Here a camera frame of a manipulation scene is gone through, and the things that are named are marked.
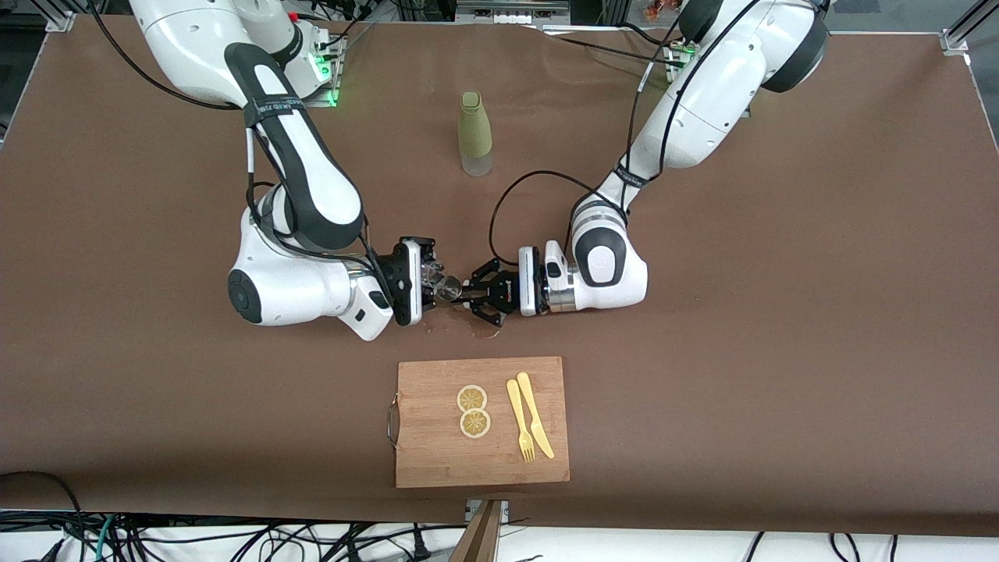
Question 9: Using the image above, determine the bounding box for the wooden camera post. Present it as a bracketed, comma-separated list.
[449, 500, 510, 562]

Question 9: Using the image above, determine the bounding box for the liquid spill puddle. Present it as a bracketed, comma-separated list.
[421, 308, 504, 340]

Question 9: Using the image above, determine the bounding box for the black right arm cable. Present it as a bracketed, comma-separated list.
[86, 0, 391, 297]

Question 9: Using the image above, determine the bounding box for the black base cable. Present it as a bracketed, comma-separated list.
[539, 22, 688, 67]

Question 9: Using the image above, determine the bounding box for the black looped floor cable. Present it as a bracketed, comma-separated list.
[0, 471, 88, 562]

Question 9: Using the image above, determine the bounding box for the yellow plastic knife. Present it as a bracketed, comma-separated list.
[516, 372, 556, 459]

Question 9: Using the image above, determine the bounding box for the yellow plastic fork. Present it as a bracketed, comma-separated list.
[506, 379, 536, 463]

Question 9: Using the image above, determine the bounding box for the wooden cutting board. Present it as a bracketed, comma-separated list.
[388, 356, 571, 489]

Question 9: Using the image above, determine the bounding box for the teal floor cable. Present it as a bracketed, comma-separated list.
[92, 515, 118, 562]

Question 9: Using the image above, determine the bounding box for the aluminium frame profile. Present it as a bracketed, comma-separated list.
[940, 0, 999, 55]

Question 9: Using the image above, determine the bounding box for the grey power strip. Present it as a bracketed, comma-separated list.
[457, 0, 571, 24]

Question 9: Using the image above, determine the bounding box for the green sleeved glass bottle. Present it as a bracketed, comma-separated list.
[458, 91, 494, 177]

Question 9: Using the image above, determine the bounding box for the brown table cover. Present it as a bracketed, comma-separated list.
[0, 14, 999, 538]

